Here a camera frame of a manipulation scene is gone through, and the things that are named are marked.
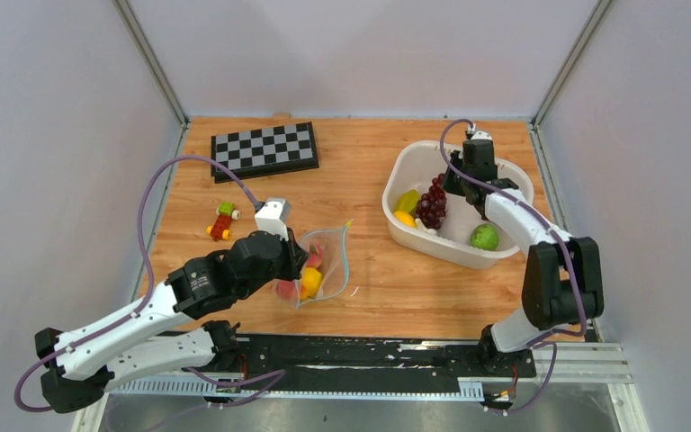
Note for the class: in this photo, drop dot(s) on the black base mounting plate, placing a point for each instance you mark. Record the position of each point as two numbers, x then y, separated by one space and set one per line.
368 364

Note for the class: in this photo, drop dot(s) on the pink peach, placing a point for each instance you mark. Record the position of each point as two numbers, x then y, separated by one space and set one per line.
316 255

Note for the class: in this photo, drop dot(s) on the black grey chessboard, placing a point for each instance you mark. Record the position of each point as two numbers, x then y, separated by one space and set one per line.
268 151

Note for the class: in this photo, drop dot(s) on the white garlic bulb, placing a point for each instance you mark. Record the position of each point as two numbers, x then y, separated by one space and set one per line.
421 226

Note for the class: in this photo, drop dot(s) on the red green toy car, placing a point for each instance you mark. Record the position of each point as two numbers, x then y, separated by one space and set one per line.
226 214

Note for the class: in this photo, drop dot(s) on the purple grape bunch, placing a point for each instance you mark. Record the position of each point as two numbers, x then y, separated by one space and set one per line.
431 208

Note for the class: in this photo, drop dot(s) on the yellow green starfruit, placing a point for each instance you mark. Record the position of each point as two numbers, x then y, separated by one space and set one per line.
407 202

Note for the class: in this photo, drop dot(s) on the red orange wax apple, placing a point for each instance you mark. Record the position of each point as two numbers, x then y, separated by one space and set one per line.
288 290

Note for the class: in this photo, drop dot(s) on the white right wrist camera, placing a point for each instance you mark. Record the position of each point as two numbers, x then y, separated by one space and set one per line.
478 135

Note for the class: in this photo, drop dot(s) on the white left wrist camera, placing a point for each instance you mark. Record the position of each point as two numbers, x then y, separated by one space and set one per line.
271 216

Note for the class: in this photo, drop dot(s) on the white plastic basket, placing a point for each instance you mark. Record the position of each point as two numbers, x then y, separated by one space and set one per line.
415 167

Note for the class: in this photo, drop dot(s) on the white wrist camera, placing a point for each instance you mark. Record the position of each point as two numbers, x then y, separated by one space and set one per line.
478 135
271 216

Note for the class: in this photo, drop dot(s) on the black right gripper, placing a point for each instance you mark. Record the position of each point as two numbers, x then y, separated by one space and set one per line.
451 188

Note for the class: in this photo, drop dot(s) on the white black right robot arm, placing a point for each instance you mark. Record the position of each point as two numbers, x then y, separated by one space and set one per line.
563 282

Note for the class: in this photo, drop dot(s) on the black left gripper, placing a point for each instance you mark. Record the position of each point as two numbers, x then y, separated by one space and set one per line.
297 257

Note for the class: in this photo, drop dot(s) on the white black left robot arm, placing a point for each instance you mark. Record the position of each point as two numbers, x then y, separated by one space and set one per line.
84 364

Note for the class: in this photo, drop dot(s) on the green custard apple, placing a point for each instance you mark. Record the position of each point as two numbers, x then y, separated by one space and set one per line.
485 237

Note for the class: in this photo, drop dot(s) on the yellow lemon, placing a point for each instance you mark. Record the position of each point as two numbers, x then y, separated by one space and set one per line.
405 218
311 281

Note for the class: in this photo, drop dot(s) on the clear zip top bag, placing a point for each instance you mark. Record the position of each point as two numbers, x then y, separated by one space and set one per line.
335 267

